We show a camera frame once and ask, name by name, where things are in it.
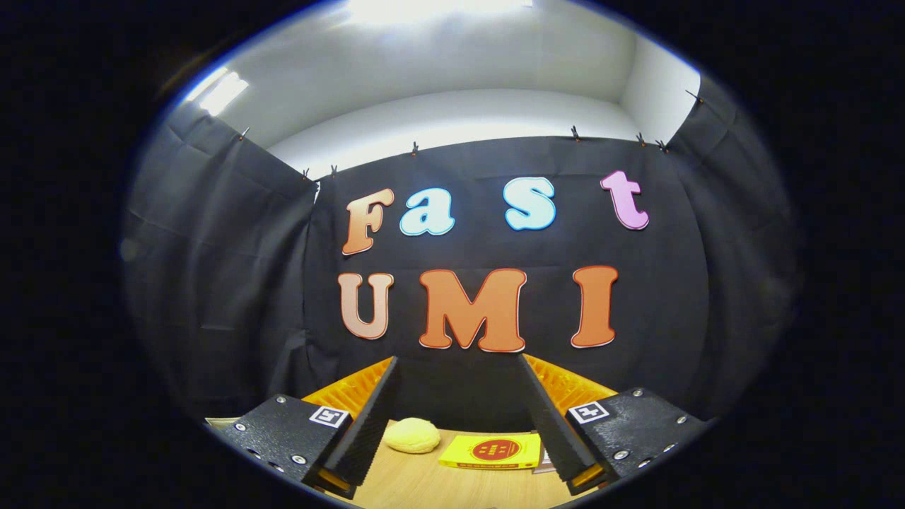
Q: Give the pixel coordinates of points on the yellow bun plush toy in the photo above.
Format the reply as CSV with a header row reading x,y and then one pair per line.
x,y
411,435

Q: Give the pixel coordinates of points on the ceiling light panel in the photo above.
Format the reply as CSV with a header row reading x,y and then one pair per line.
x,y
438,8
225,92

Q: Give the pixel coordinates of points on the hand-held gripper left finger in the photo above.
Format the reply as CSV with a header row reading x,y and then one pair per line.
x,y
369,435

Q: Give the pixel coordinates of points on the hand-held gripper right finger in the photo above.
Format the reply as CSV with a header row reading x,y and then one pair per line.
x,y
555,431

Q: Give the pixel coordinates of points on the yellow book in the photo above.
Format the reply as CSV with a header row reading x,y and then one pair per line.
x,y
488,452

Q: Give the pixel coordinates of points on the white book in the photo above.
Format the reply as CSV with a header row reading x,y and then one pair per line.
x,y
544,463

